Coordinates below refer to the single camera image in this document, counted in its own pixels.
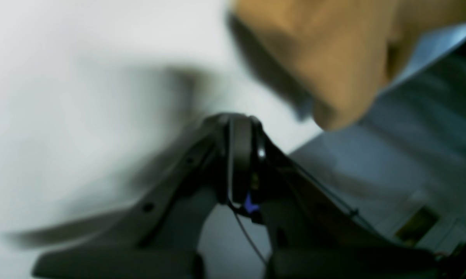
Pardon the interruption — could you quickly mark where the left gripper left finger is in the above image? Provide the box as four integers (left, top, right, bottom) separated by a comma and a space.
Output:
31, 114, 233, 279

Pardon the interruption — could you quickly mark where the brown T-shirt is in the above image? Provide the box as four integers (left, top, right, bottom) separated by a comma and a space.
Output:
232, 0, 466, 131

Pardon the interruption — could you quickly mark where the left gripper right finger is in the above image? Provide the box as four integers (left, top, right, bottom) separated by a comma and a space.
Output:
229, 114, 439, 279

